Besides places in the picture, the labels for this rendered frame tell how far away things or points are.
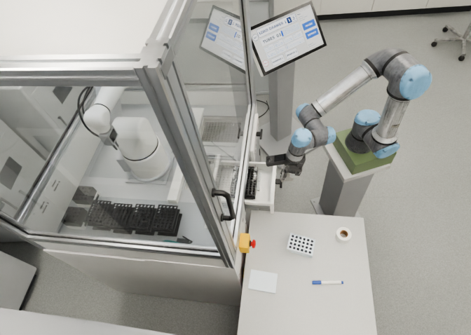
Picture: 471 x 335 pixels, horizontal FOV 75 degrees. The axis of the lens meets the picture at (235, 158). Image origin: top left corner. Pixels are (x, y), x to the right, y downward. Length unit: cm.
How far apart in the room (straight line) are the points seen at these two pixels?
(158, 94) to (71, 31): 26
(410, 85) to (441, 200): 169
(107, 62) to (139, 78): 6
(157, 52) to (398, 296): 222
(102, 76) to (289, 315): 126
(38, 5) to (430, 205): 265
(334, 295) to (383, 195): 134
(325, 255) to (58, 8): 140
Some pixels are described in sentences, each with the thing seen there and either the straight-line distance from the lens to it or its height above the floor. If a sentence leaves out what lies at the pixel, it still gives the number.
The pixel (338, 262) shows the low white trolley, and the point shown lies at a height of 76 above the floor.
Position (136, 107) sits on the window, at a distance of 61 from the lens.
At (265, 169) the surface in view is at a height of 84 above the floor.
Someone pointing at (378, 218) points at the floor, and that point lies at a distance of 263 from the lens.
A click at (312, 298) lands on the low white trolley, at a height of 76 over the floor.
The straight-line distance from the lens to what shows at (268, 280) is 154.
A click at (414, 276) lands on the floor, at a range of 254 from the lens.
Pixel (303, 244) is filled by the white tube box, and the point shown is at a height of 80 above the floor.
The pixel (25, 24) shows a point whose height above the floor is 197.
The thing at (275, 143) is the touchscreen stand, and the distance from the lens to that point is 285.
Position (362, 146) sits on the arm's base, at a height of 91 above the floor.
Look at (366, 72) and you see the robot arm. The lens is 139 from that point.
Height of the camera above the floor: 227
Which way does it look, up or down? 54 degrees down
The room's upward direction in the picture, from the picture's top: 11 degrees counter-clockwise
